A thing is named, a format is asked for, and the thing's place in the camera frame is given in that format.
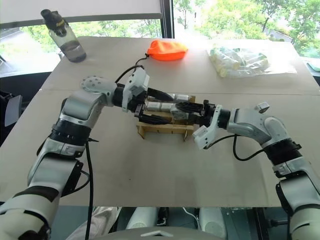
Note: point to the grey black chair back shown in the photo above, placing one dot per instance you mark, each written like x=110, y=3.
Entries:
x=13, y=110

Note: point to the cardboard divider tray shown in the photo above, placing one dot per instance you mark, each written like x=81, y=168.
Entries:
x=160, y=128

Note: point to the dark window frame post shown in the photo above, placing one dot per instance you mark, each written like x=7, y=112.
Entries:
x=167, y=20

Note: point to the white rounded shell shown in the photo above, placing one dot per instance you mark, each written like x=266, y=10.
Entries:
x=212, y=220
x=141, y=217

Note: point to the green object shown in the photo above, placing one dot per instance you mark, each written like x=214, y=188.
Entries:
x=315, y=67

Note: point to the clear water bottle black lid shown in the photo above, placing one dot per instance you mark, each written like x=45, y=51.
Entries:
x=70, y=47

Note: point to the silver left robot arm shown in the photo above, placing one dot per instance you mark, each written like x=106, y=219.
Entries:
x=80, y=107

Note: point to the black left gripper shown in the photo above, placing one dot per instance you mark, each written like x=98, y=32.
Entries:
x=140, y=110

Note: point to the grey robot torso top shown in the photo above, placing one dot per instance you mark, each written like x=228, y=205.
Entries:
x=160, y=233

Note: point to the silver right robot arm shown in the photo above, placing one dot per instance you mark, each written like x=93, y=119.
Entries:
x=250, y=122

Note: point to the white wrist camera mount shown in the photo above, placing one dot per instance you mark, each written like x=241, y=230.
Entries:
x=203, y=136
x=136, y=82

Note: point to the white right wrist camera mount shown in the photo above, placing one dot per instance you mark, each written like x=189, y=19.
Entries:
x=203, y=136

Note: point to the white window roller blind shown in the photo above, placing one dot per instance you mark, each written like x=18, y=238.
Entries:
x=100, y=7

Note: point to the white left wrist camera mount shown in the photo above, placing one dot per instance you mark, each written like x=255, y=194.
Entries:
x=136, y=82

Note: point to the clear plastic bag with items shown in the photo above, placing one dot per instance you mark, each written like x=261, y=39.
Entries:
x=250, y=62

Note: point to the white crumpled cloth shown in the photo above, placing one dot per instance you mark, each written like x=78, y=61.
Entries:
x=100, y=220

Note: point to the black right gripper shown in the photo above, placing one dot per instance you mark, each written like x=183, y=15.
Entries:
x=208, y=113

